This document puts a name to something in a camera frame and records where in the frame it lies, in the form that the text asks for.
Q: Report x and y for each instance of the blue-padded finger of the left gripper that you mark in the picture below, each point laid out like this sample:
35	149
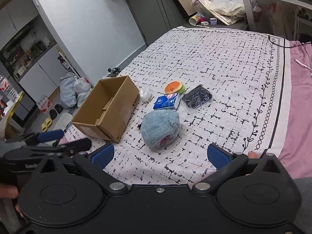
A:
34	139
81	145

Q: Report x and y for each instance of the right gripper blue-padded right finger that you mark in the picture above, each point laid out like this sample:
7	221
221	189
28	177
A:
228	166

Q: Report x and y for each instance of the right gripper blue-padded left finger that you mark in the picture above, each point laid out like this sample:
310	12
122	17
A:
92	165

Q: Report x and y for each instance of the black item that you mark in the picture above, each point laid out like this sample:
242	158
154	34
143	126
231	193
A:
197	97

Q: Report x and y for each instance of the fluffy blue plush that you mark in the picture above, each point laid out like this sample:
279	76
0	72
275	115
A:
160	128

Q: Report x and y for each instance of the blue tissue pack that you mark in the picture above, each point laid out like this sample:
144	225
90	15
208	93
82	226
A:
170	101

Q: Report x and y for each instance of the white soft bundle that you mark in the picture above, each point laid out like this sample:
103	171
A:
145	94

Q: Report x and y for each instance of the orange burger plush toy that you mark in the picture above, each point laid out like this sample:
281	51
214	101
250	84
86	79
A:
174	87

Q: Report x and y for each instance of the person's right hand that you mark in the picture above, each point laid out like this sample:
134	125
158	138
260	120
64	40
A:
252	155

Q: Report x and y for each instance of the person's left hand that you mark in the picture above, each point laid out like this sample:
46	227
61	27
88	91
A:
8	191

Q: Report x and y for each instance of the yellow slipper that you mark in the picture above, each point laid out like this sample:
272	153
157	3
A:
46	124

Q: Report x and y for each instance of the red white package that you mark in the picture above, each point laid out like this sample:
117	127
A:
44	104

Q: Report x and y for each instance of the black slippers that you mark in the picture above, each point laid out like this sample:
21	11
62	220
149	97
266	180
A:
55	111

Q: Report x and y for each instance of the brown cardboard box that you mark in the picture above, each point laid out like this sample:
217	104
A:
106	111

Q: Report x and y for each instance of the white plastic bag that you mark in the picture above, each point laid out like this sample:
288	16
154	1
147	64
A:
82	87

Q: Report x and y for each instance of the grey plastic bag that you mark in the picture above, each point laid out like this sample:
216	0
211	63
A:
67	92

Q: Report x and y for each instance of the pink bed sheet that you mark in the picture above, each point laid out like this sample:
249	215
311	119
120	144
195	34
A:
296	154

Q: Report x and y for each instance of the white black patterned bedspread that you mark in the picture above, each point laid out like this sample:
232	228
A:
239	87

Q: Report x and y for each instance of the white shelf cabinet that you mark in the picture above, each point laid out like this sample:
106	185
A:
31	59

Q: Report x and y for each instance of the black toy vehicle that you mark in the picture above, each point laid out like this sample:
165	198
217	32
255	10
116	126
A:
113	72

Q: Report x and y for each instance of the paper cup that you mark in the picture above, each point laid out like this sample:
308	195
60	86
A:
194	20

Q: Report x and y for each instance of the cream tote bag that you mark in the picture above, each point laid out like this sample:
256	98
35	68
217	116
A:
227	12

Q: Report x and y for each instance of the white desk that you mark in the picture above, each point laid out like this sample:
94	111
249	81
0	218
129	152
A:
290	19

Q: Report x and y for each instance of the dark grey wardrobe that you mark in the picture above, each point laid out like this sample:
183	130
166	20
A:
156	17

